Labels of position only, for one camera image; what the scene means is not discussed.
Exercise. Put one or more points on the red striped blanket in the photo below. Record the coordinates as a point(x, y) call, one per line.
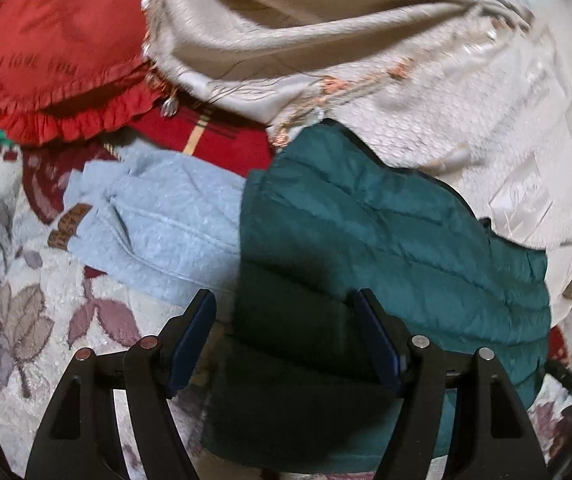
point(236, 150)

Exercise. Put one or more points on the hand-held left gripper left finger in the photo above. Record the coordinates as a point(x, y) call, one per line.
point(192, 340)

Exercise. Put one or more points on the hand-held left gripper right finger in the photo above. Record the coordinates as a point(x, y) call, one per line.
point(380, 340)

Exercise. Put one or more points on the cream embroidered bedspread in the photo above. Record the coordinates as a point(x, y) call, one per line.
point(465, 85)

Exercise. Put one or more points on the red ruffled pillow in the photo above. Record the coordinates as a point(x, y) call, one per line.
point(56, 35)

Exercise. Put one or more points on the light blue sweatshirt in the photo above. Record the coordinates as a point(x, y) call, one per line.
point(176, 220)

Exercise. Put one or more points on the floral plush blanket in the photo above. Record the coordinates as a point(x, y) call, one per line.
point(16, 260)

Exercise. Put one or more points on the green puffer jacket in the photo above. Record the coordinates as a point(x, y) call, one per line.
point(365, 220)

